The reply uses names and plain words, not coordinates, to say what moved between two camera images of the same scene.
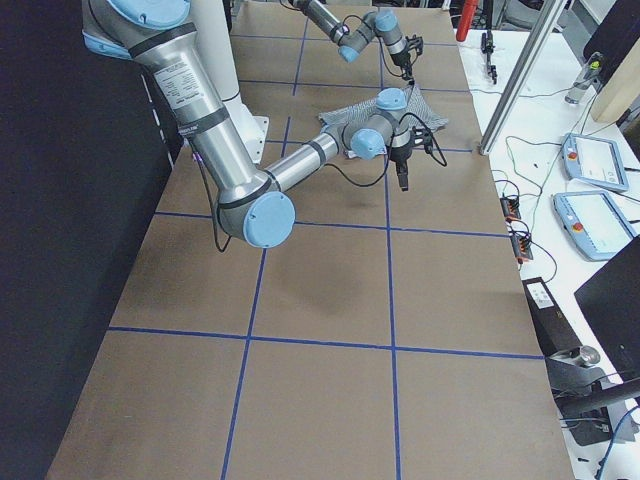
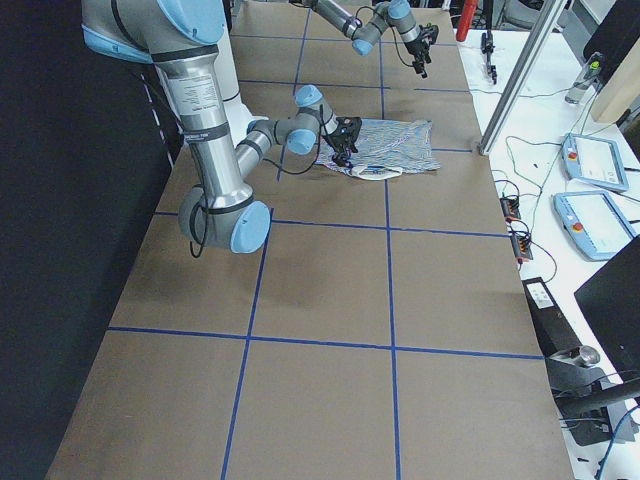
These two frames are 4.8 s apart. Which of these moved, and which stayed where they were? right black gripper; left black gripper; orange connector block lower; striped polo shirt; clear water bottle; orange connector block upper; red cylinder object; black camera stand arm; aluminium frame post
Moved: striped polo shirt; right black gripper; left black gripper
Stayed: orange connector block lower; aluminium frame post; black camera stand arm; orange connector block upper; red cylinder object; clear water bottle
